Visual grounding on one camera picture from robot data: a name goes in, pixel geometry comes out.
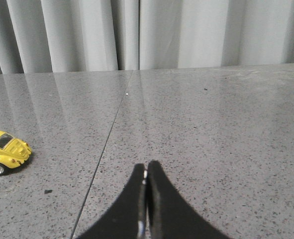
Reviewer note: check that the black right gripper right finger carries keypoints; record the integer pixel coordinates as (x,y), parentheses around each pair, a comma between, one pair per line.
(170,216)

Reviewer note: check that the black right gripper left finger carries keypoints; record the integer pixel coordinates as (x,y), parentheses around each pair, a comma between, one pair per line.
(126,217)

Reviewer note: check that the yellow toy beetle car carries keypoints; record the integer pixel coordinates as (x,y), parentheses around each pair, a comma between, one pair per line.
(14,152)

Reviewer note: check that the white pleated curtain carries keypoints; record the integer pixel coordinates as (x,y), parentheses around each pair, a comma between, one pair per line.
(103,35)

